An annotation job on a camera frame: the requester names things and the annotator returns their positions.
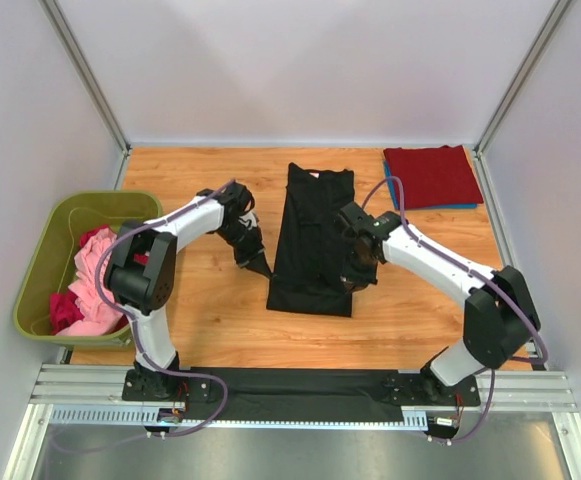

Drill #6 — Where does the black t shirt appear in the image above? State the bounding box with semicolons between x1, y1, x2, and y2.
266;163;355;317

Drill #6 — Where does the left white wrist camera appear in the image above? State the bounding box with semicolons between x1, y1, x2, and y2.
239;210;259;231

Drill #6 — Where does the folded blue shirt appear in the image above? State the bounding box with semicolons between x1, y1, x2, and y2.
382;160;483;210

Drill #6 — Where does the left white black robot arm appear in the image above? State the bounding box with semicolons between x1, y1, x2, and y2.
95;181;272;401

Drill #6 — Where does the magenta shirt in bin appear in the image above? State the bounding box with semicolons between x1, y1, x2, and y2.
47;225;151;337

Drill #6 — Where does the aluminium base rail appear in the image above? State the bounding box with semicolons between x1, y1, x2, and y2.
30;365;577;431

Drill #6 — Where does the right aluminium corner post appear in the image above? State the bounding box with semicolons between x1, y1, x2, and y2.
474;0;576;154

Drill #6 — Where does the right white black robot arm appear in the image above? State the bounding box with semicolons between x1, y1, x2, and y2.
335;202;541;402

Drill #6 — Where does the left aluminium corner post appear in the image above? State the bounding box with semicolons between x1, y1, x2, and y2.
39;0;132;151

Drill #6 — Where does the aluminium corner post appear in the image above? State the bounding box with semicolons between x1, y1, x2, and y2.
39;0;132;151
474;0;576;154

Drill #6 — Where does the olive green plastic bin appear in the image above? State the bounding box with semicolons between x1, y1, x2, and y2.
13;190;163;350

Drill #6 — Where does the folded dark red shirt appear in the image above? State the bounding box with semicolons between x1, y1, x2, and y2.
383;145;483;210

